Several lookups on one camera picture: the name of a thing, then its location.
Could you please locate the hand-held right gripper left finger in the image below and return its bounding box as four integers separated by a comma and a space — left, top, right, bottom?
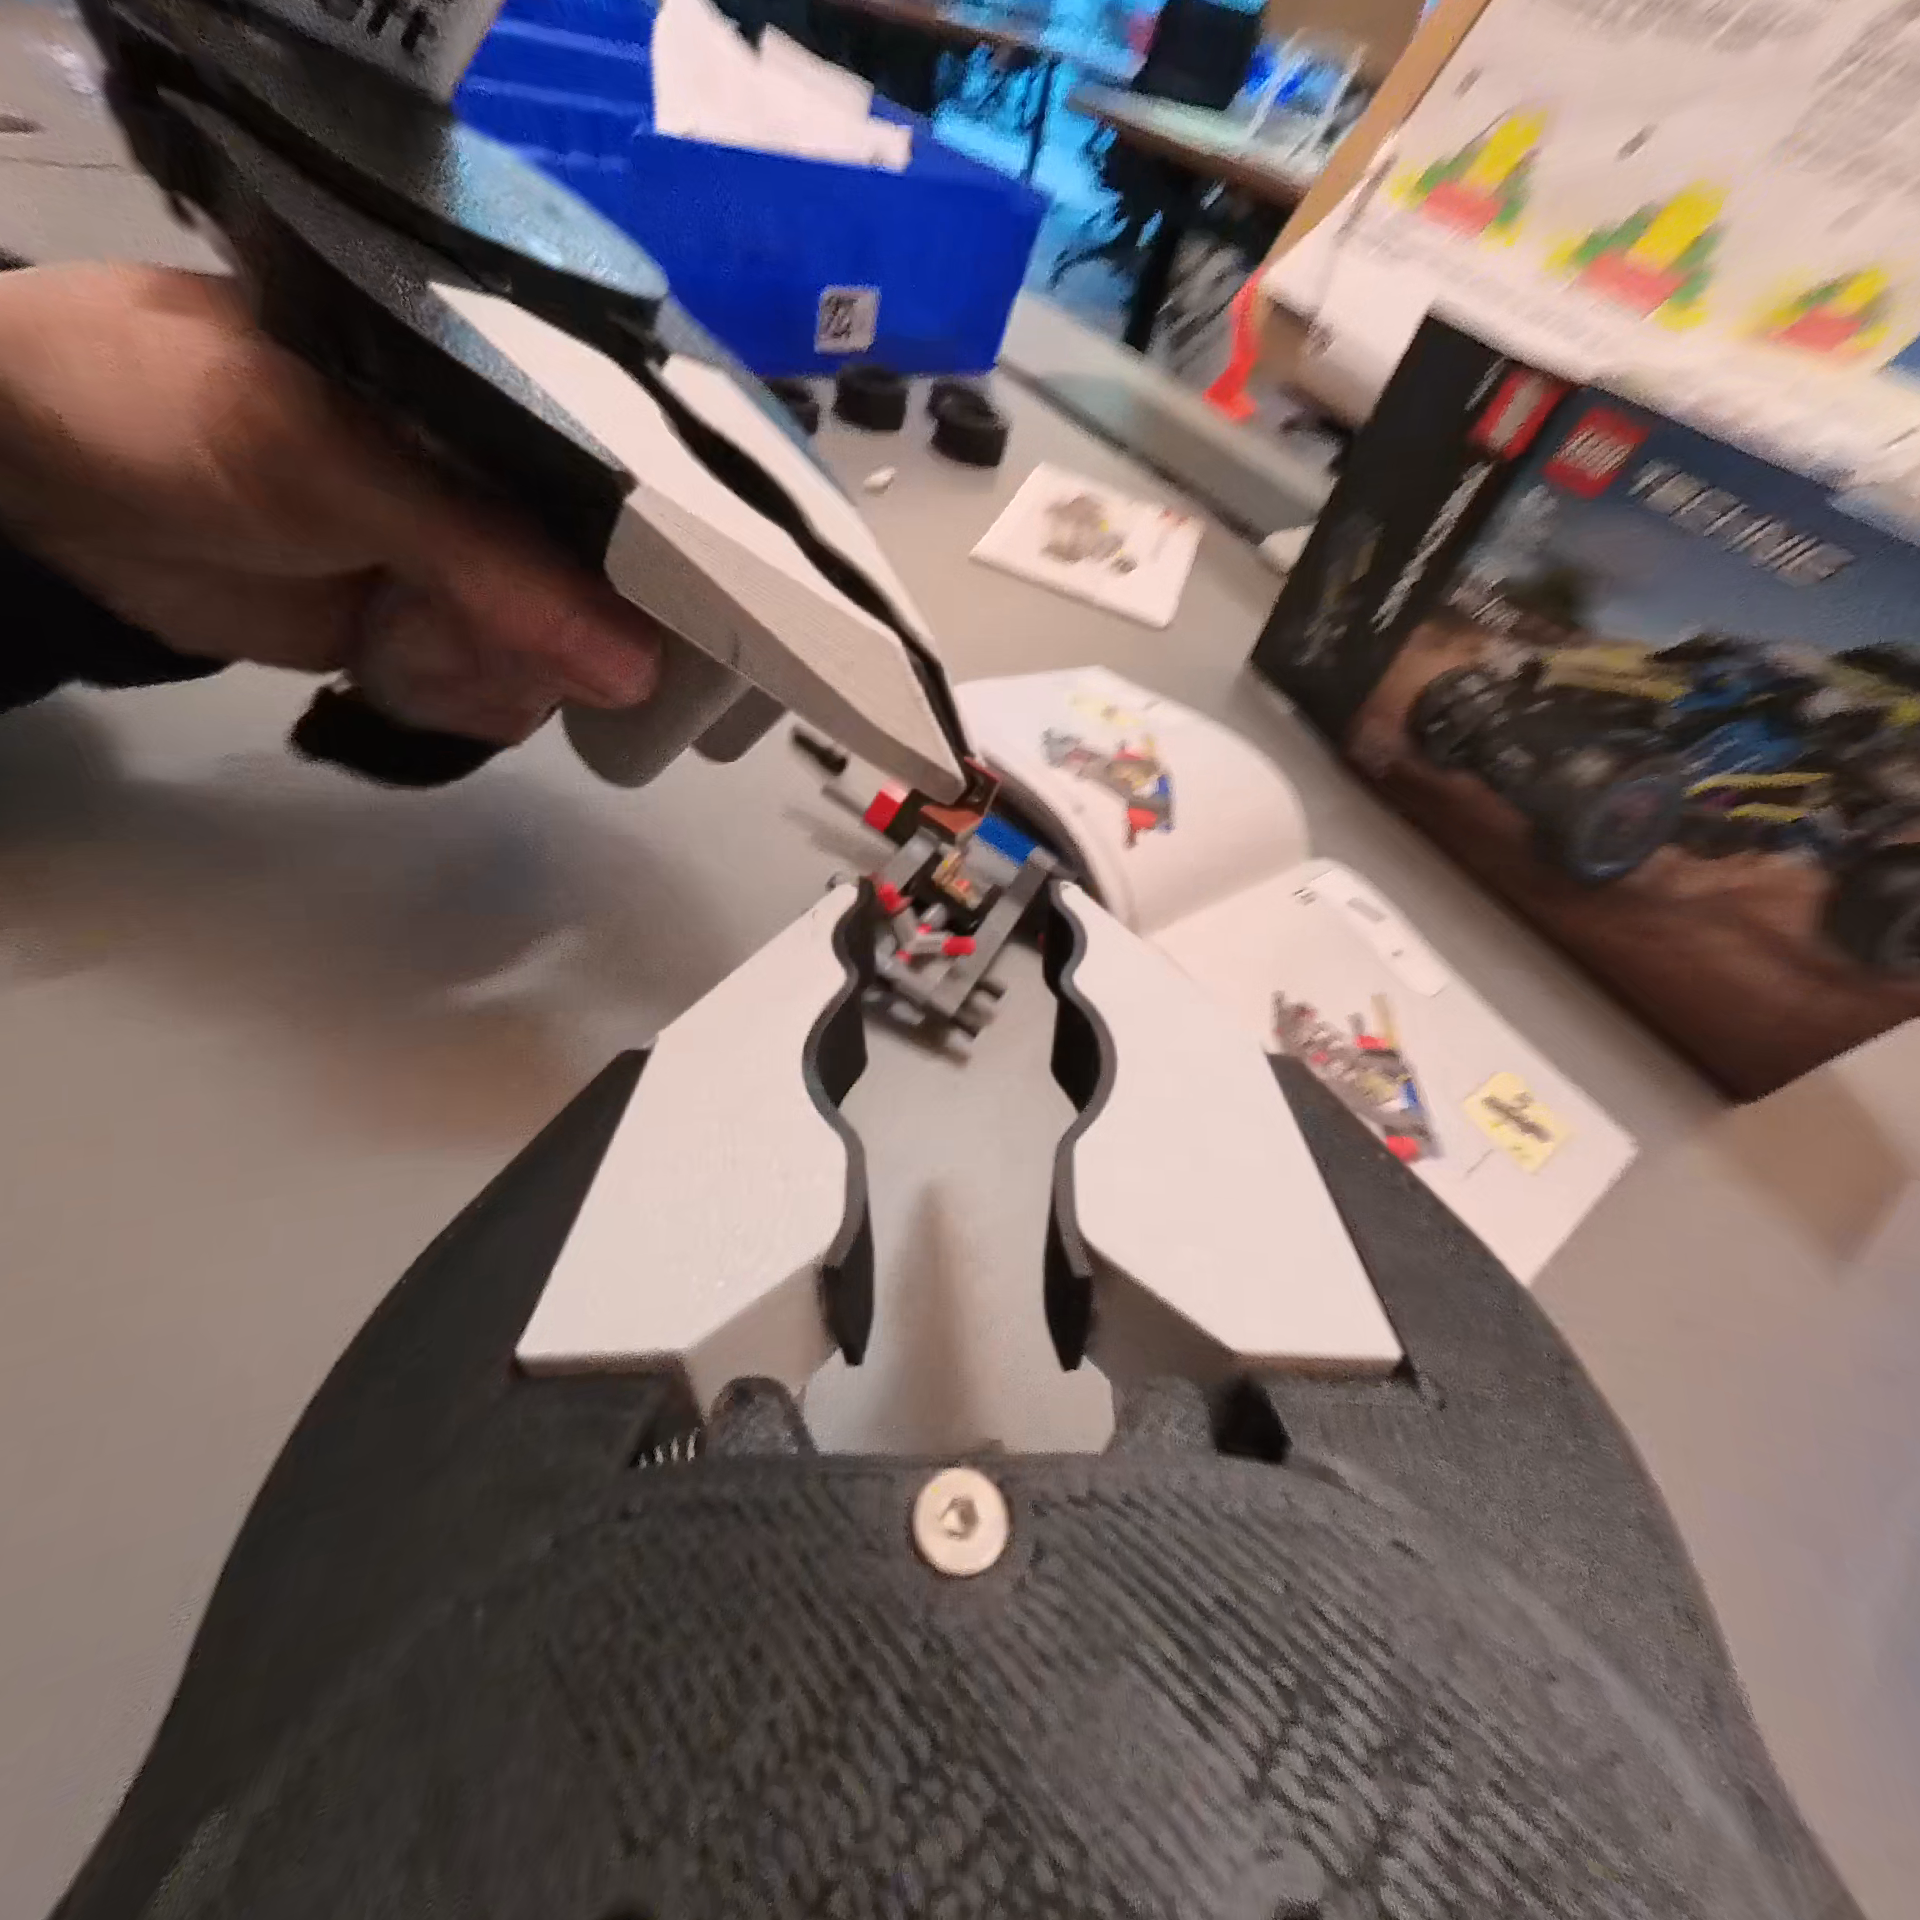
513, 881, 882, 1403

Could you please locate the person's left forearm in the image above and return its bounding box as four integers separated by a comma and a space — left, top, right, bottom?
0, 518, 226, 713

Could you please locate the person's left hand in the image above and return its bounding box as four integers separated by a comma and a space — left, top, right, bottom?
0, 265, 665, 746

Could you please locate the white instruction poster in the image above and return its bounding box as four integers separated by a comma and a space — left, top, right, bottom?
1257, 0, 1920, 505

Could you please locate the blue tagged storage bin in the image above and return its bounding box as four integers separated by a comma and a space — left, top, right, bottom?
622, 120, 1054, 379

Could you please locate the brown partition board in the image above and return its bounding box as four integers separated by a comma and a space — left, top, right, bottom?
1252, 0, 1494, 393

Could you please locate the lego set box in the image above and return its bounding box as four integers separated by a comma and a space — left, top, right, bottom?
1249, 310, 1920, 1105

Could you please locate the partly built lego chassis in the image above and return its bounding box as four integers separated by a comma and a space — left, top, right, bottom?
822, 757, 1059, 1057

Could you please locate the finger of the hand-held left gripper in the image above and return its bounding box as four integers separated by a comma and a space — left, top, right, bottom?
432, 282, 973, 805
649, 353, 957, 736

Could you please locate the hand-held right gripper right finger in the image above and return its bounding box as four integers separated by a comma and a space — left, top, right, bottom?
1043, 878, 1408, 1381

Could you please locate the orange plastic stand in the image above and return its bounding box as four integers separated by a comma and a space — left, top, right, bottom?
1200, 270, 1269, 421

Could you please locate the closed instruction booklet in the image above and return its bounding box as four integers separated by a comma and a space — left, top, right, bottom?
969, 460, 1209, 631

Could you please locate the open instruction booklet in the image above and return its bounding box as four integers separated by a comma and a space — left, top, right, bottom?
949, 663, 1639, 1289

